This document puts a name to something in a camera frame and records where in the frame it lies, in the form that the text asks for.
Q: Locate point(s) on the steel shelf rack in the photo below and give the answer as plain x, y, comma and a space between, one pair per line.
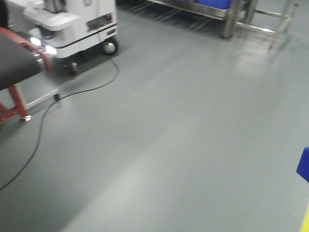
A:
239, 14

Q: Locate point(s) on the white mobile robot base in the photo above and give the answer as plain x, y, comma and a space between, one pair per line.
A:
67, 27

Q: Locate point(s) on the red frame conveyor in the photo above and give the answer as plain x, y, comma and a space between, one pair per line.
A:
20, 60

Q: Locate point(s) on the blue plastic block part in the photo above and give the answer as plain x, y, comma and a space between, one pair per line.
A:
303, 165

